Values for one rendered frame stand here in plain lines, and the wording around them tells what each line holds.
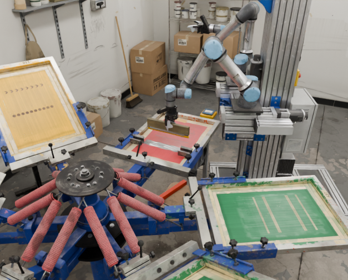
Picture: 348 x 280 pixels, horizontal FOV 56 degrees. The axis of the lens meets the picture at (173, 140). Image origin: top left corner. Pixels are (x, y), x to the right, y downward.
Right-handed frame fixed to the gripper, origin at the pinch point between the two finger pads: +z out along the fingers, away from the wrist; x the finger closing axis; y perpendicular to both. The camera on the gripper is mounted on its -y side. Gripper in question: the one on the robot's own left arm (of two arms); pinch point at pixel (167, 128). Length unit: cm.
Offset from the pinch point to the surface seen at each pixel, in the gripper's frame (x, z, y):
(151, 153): -19.8, 13.6, -5.0
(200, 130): 29.6, 13.8, 16.6
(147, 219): -85, 9, 28
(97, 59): 177, 23, -200
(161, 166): -40.3, 6.3, 14.0
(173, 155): -15.4, 13.7, 11.7
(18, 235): -121, 16, -36
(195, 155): -15.2, 8.3, 29.5
